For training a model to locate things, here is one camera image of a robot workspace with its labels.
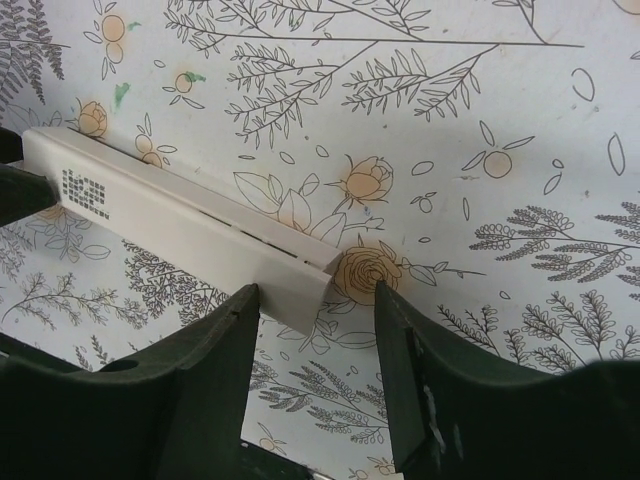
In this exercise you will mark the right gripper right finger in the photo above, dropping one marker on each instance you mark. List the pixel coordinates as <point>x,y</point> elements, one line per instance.
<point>456,411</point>

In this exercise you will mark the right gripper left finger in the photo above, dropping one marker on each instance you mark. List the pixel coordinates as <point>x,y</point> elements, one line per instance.
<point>173,410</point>

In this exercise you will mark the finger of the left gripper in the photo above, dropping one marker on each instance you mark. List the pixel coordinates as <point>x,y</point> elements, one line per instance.
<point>22,193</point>

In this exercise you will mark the white remote control back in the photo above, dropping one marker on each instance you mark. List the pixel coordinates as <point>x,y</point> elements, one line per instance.
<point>199,231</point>

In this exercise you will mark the floral table mat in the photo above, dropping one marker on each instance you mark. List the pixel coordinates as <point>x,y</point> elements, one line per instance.
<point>492,145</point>

